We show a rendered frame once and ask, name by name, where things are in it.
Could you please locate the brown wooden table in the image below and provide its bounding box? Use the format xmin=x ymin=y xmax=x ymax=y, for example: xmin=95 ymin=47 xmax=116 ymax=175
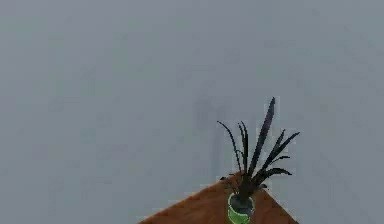
xmin=137 ymin=170 xmax=300 ymax=224

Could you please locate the dark plant in green pot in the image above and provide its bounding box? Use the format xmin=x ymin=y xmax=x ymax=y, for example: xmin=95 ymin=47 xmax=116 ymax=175
xmin=216 ymin=96 xmax=301 ymax=224

